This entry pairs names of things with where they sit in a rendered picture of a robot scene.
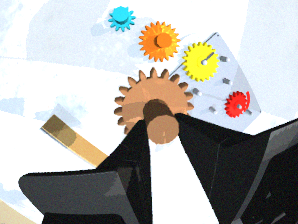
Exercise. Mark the cyan gear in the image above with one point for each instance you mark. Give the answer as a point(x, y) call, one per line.
point(121, 18)

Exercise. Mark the tan gear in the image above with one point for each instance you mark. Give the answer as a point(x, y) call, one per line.
point(155, 99)

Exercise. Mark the grey board with pegs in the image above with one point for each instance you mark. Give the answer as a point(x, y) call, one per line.
point(209, 96)

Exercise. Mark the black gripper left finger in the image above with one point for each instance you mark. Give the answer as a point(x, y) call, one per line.
point(121, 184)

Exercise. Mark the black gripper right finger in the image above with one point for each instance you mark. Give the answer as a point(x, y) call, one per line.
point(230, 164)

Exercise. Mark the yellow gear with black stripe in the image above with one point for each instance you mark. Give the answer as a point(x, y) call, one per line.
point(193, 61)

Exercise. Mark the red gear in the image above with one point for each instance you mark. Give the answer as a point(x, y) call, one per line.
point(235, 99)

